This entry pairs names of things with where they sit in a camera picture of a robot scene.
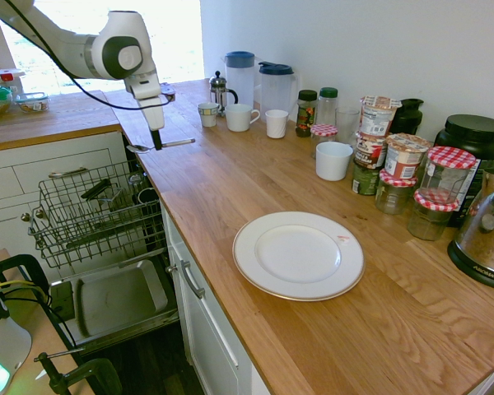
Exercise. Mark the white cabinet with drawer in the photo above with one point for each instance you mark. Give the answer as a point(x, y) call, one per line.
point(214, 341)

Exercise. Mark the dishwasher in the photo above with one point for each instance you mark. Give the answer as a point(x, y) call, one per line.
point(115, 296)

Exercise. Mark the clear plastic jar green lid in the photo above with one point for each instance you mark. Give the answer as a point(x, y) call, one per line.
point(327, 107)

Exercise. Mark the clear pitcher light blue lid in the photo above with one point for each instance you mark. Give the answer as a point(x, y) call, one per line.
point(239, 82)

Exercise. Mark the glass French press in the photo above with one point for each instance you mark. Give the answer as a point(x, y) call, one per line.
point(219, 92)

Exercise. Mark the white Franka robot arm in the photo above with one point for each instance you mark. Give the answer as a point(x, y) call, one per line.
point(119, 53)

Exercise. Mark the steel electric kettle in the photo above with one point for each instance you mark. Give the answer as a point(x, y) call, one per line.
point(481, 234)

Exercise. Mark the dark spice jar black lid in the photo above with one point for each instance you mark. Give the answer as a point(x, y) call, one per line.
point(306, 115)

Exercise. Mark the white plate gold rim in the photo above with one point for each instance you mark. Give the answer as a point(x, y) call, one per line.
point(298, 255)

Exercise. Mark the white corner cabinet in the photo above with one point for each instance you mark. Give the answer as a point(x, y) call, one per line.
point(8, 173)

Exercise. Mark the yogurt cup white red label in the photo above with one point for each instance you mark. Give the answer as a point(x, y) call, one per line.
point(376, 117)

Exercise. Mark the wide white cup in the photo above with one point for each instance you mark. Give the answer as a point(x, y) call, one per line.
point(333, 162)

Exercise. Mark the large jar red checkered lid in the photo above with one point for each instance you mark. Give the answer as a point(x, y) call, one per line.
point(448, 173)

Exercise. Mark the patterned paper cup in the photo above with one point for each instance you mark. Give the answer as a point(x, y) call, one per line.
point(208, 115)

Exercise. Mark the container white lid red clip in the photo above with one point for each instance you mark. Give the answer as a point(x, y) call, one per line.
point(4, 78)

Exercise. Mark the small clear food container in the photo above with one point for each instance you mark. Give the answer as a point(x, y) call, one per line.
point(33, 103)

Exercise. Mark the clear drinking glass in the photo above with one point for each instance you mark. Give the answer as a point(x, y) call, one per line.
point(348, 125)

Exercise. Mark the small jar red checkered lid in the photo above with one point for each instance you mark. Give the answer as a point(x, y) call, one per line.
point(324, 131)

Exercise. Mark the black mug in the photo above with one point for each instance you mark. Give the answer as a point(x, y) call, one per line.
point(147, 195)

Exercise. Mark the large black tub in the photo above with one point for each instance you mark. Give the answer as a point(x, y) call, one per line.
point(475, 136)

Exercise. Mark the clear pitcher dark blue lid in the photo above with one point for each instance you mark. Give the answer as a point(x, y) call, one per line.
point(276, 92)

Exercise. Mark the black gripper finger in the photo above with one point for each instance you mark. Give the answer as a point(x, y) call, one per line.
point(157, 140)

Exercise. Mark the black shaker bottle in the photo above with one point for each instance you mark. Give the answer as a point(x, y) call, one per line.
point(409, 117)

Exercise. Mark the wide white mug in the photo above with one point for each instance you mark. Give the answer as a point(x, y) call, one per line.
point(239, 118)

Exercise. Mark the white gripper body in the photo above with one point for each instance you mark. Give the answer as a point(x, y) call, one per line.
point(150, 103)

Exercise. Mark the silver cabinet knob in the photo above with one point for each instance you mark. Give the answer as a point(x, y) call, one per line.
point(25, 217)
point(171, 269)

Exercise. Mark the black C clamp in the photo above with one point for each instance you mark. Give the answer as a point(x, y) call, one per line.
point(94, 370)
point(29, 263)

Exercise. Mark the clear glass with sticker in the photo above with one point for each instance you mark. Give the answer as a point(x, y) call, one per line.
point(134, 182)

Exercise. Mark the green yogurt cup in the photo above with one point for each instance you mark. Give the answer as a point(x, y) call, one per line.
point(364, 181)

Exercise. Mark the white ribbed cup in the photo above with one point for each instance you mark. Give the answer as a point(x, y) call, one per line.
point(276, 124)

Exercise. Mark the yogurt cup brown red label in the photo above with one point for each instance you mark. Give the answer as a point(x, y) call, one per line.
point(369, 152)

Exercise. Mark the glass jar red checkered lid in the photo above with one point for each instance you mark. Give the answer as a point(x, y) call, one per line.
point(430, 218)
point(395, 195)

